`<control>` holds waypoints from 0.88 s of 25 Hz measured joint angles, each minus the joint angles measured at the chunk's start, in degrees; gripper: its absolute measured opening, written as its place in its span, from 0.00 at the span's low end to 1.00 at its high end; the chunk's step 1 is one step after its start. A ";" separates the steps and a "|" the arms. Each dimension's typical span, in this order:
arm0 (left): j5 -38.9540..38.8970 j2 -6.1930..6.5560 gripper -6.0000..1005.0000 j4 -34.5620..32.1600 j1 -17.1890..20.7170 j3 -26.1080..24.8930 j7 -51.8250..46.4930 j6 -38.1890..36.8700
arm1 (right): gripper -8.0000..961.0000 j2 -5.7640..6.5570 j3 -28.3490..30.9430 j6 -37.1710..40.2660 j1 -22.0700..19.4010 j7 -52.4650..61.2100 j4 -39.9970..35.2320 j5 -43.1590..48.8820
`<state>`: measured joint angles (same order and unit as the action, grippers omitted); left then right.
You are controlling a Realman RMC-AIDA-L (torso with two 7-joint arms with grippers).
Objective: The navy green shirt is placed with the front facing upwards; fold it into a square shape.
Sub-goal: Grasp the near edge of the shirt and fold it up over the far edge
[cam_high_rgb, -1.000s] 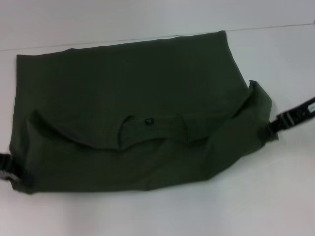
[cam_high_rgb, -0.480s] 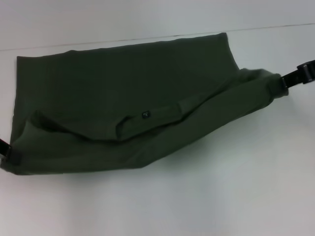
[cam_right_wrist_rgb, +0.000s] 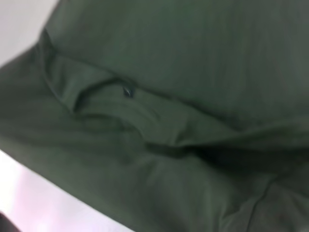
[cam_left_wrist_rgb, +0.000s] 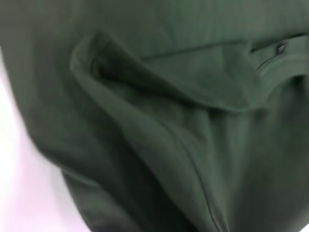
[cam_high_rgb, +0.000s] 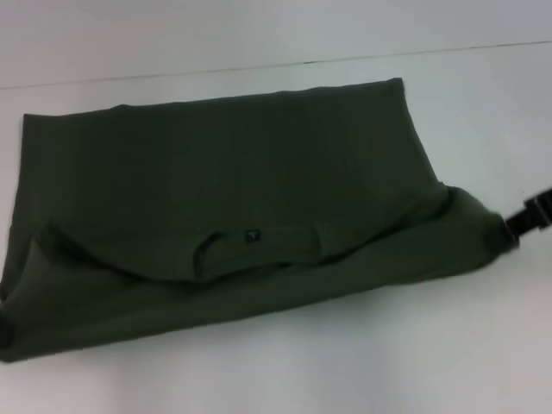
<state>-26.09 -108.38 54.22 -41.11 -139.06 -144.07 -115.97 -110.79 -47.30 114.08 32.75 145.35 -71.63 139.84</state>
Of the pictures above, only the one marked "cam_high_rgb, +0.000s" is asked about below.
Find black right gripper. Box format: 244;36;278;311
502;186;552;241

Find dark green FREE t-shirt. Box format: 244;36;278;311
0;77;520;367

